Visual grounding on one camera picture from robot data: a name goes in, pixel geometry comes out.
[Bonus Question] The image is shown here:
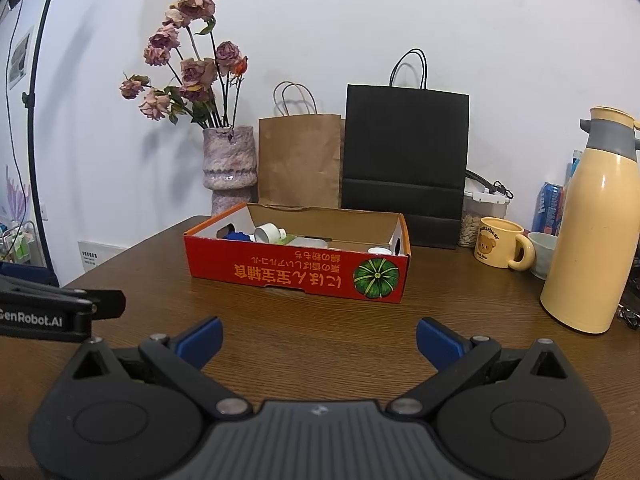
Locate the black light stand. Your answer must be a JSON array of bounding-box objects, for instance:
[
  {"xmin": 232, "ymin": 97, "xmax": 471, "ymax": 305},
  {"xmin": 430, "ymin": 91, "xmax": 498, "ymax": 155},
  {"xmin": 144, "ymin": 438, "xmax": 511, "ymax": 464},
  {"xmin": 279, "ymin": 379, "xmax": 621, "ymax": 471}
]
[{"xmin": 0, "ymin": 0, "xmax": 81, "ymax": 288}]

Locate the yellow bear mug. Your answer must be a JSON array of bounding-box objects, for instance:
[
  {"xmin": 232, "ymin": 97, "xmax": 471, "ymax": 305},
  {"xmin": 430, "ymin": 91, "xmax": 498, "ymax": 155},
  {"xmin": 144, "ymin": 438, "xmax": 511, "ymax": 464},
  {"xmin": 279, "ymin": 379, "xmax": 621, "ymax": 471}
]
[{"xmin": 472, "ymin": 216, "xmax": 536, "ymax": 271}]

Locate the wall picture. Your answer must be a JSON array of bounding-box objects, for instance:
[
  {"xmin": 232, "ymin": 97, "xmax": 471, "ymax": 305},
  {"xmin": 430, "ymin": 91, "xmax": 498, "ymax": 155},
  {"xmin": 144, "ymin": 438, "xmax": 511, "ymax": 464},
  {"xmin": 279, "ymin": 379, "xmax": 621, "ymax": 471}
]
[{"xmin": 7, "ymin": 30, "xmax": 33, "ymax": 91}]

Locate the clear tall bottle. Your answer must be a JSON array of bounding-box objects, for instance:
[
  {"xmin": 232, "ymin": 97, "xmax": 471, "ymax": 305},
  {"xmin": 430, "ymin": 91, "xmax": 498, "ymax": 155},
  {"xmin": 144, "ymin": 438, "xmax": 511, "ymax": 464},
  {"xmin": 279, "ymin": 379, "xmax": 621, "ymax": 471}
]
[{"xmin": 567, "ymin": 149, "xmax": 584, "ymax": 187}]

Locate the dried rose bouquet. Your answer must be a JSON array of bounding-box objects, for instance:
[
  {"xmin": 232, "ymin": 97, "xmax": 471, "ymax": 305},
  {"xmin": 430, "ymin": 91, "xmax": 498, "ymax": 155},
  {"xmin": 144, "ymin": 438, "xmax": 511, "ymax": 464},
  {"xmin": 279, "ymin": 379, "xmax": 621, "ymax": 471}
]
[{"xmin": 119, "ymin": 0, "xmax": 249, "ymax": 130}]

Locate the clear food container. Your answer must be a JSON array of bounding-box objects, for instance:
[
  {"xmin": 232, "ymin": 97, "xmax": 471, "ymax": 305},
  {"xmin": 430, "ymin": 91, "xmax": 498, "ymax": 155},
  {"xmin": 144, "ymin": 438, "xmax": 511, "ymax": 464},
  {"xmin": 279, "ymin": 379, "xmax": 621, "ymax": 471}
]
[{"xmin": 457, "ymin": 187, "xmax": 511, "ymax": 248}]

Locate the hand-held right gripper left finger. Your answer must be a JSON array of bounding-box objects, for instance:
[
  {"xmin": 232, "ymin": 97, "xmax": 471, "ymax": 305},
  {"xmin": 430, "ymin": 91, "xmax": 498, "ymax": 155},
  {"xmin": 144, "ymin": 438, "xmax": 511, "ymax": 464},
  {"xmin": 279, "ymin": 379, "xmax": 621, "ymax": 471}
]
[{"xmin": 72, "ymin": 316, "xmax": 252, "ymax": 421}]

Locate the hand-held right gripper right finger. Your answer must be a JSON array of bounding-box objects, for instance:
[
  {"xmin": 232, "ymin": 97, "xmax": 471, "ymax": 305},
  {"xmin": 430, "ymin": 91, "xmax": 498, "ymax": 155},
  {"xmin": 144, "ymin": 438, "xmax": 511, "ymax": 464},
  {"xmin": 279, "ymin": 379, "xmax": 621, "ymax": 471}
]
[{"xmin": 389, "ymin": 317, "xmax": 568, "ymax": 420}]

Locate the black cable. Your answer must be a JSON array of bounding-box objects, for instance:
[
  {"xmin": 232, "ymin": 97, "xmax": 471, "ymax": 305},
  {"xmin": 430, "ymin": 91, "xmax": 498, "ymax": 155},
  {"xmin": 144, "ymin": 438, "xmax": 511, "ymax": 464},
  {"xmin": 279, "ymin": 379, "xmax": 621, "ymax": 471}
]
[{"xmin": 465, "ymin": 170, "xmax": 515, "ymax": 200}]

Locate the purple coral decoration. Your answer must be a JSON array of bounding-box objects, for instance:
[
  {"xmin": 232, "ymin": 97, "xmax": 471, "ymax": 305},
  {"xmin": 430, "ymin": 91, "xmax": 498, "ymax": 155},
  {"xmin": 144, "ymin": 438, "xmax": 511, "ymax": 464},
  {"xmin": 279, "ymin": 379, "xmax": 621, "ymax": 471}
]
[{"xmin": 4, "ymin": 165, "xmax": 28, "ymax": 223}]

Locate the black paper bag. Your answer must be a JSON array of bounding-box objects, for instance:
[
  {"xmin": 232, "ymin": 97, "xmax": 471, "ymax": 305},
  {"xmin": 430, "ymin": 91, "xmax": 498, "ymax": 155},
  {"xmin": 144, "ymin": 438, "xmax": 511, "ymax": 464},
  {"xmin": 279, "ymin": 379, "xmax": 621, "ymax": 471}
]
[{"xmin": 341, "ymin": 49, "xmax": 471, "ymax": 250}]

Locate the red cardboard box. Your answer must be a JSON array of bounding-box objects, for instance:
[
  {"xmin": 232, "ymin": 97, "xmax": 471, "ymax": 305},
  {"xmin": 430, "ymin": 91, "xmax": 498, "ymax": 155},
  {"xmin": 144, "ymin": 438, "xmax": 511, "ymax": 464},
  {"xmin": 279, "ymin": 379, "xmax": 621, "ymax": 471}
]
[{"xmin": 183, "ymin": 202, "xmax": 412, "ymax": 305}]

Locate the blue drink can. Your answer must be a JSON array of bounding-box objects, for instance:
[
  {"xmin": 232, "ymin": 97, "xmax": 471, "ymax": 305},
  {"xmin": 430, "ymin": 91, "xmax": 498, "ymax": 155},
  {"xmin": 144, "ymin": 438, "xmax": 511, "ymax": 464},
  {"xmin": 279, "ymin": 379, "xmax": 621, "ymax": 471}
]
[{"xmin": 531, "ymin": 182, "xmax": 565, "ymax": 236}]

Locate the brown paper bag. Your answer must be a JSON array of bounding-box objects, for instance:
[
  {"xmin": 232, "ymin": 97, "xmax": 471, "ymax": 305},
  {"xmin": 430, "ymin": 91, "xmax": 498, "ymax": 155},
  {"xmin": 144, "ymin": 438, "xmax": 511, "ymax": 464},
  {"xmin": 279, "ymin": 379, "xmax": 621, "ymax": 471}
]
[{"xmin": 257, "ymin": 81, "xmax": 346, "ymax": 209}]

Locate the yellow thermos jug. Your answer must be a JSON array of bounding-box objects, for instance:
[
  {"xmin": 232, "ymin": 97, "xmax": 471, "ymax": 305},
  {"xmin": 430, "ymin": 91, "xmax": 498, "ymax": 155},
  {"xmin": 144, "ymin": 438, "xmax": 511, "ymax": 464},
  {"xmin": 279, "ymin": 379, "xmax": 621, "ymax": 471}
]
[{"xmin": 540, "ymin": 106, "xmax": 640, "ymax": 335}]

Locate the pink textured vase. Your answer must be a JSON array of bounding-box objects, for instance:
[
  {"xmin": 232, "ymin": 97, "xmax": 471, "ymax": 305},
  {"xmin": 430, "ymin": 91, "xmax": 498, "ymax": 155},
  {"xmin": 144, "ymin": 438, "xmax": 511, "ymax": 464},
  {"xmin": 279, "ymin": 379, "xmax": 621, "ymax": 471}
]
[{"xmin": 202, "ymin": 126, "xmax": 258, "ymax": 218}]

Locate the pale grey cup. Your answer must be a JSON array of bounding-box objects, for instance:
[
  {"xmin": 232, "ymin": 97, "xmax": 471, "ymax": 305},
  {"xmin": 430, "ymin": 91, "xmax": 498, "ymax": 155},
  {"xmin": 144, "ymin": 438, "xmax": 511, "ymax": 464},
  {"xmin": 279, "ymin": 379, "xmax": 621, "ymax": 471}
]
[{"xmin": 527, "ymin": 232, "xmax": 560, "ymax": 280}]

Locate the cluttered shelf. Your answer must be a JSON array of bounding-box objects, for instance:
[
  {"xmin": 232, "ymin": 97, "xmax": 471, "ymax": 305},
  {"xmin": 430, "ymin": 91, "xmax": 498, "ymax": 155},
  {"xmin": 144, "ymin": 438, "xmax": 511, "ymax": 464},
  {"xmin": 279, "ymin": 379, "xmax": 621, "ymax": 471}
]
[{"xmin": 0, "ymin": 220, "xmax": 38, "ymax": 266}]

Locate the white plastic bottle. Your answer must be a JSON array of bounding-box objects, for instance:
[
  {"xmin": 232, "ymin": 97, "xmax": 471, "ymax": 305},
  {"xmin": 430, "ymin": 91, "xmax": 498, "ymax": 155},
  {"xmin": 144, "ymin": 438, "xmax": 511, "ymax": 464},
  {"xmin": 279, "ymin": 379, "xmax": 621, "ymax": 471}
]
[{"xmin": 254, "ymin": 223, "xmax": 288, "ymax": 245}]

